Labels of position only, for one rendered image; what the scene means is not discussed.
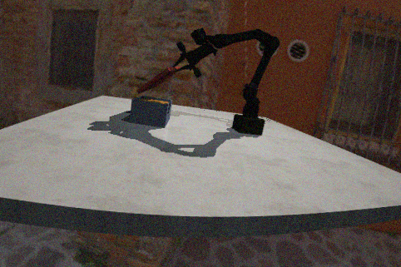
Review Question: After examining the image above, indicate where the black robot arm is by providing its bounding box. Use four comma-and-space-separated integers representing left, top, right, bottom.
191, 27, 280, 119

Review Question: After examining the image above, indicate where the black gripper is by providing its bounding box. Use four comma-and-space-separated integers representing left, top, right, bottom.
173, 42, 205, 77

